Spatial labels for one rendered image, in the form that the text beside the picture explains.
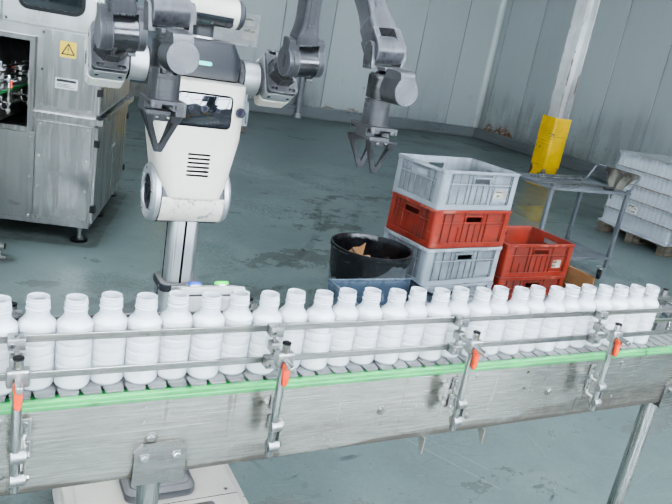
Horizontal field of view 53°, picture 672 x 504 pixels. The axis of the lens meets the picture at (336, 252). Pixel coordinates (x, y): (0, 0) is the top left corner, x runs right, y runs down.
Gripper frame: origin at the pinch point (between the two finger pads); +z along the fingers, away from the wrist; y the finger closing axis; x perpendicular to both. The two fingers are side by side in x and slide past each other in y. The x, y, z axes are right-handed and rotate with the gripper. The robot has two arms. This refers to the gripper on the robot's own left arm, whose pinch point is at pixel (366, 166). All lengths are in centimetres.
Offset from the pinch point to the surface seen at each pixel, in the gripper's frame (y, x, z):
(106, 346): -17, 55, 32
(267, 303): -15.9, 26.0, 25.2
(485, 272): 166, -191, 88
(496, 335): -16, -34, 35
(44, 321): -16, 65, 27
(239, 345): -16.4, 30.8, 33.5
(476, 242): 164, -178, 68
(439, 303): -15.5, -15.4, 26.6
